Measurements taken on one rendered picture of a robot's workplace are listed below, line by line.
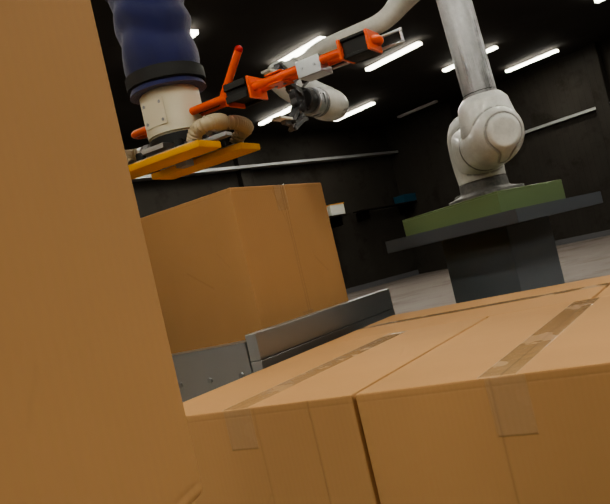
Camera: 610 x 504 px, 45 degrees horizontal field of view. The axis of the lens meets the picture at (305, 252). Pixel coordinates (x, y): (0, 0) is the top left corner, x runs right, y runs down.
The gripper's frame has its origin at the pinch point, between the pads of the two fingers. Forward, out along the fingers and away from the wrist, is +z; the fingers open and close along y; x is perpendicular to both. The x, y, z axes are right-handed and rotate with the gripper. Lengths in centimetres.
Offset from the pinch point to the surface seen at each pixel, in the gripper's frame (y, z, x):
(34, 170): 44, 159, -80
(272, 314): 59, 30, -3
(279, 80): 1.5, 15.2, -11.6
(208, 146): 13.0, 22.6, 9.3
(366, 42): 1.0, 16.4, -37.4
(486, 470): 78, 94, -71
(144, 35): -22.0, 21.4, 22.6
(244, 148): 13.0, 6.1, 9.2
